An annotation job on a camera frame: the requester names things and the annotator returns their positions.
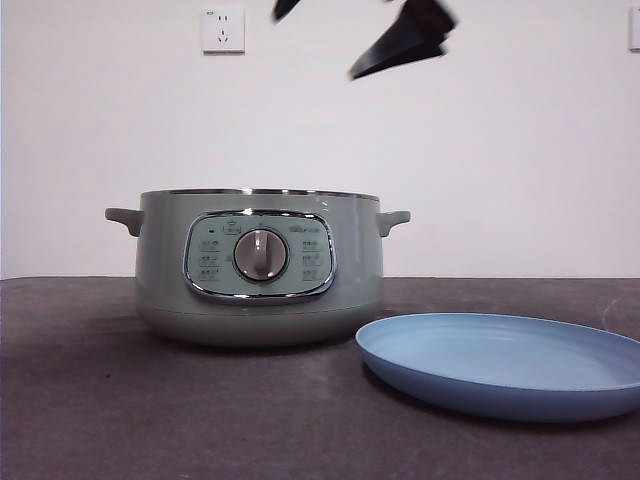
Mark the sage green electric steamer pot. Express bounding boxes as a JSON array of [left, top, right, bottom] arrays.
[[104, 188, 412, 348]]

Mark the blue round plate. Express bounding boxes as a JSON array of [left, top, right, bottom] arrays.
[[354, 313, 640, 424]]

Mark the white wall socket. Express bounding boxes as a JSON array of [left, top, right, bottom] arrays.
[[202, 7, 247, 55]]

